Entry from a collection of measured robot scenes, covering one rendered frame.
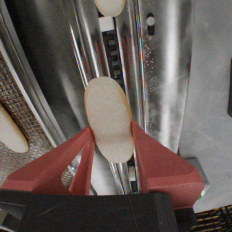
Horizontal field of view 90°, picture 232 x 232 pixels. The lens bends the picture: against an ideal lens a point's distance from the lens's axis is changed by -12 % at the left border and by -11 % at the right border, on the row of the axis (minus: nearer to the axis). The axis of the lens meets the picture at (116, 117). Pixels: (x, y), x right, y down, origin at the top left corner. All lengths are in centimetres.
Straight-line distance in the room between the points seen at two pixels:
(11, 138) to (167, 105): 22
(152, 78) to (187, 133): 17
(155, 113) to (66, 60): 15
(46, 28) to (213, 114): 31
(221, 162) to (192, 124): 19
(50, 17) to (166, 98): 19
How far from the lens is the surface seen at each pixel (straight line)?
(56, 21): 22
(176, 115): 20
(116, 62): 18
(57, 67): 22
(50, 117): 20
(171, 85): 18
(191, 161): 36
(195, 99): 25
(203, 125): 30
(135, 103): 19
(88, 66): 17
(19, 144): 22
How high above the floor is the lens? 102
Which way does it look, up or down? 54 degrees down
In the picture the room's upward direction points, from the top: 176 degrees counter-clockwise
